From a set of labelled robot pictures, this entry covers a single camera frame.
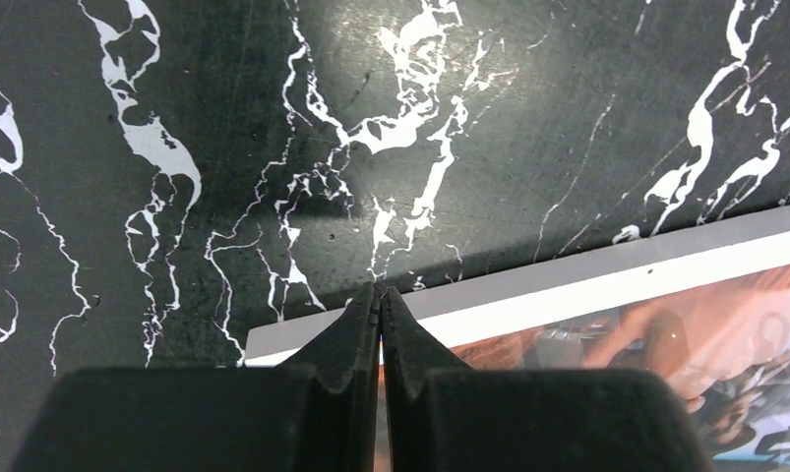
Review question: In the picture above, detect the white wooden photo frame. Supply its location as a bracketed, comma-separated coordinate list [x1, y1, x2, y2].
[243, 200, 790, 472]

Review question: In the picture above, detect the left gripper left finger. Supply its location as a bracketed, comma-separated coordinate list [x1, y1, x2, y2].
[13, 283, 380, 471]

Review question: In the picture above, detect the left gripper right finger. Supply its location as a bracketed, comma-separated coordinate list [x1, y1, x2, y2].
[380, 289, 711, 471]

